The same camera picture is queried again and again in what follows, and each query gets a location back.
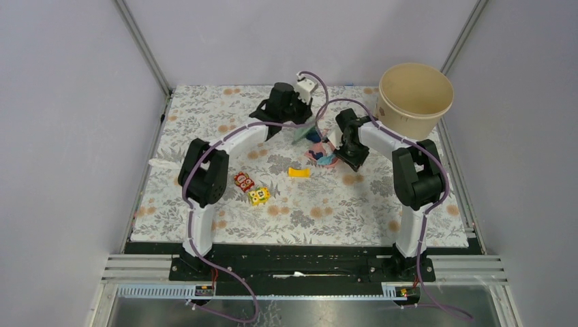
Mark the teal paper strip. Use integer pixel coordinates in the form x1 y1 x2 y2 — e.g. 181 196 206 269
317 153 338 166

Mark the yellow owl puzzle piece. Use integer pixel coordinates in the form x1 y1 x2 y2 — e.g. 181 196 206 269
247 187 271 206

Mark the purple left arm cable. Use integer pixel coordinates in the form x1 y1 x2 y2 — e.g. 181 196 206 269
180 70 331 324

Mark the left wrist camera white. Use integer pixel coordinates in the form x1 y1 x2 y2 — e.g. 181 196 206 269
294 75 317 104

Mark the blue paper scrap back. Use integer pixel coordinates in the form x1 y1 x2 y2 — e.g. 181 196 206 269
307 142 325 156

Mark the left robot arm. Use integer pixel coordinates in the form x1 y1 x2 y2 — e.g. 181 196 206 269
179 78 316 280

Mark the red owl puzzle piece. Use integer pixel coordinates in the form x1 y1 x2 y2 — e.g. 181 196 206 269
234 172 255 193

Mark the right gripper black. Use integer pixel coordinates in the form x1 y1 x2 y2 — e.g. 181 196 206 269
333 138 369 172

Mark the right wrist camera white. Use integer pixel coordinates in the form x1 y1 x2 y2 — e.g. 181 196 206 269
327 129 342 148

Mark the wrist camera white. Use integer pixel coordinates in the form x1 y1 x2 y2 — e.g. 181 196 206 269
327 129 342 148
294 75 317 104

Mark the yellow curved wooden block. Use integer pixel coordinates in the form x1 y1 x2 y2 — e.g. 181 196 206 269
288 168 311 178

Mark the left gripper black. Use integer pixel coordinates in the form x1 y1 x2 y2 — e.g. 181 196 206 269
281 91 313 127

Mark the teal hand brush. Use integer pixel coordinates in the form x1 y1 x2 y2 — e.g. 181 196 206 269
292 126 321 144

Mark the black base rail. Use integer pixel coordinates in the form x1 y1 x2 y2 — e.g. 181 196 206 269
168 243 437 286

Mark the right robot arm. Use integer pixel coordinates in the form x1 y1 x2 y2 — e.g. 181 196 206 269
334 108 448 281

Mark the beige paper bucket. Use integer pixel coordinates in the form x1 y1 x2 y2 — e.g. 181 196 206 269
374 63 455 140

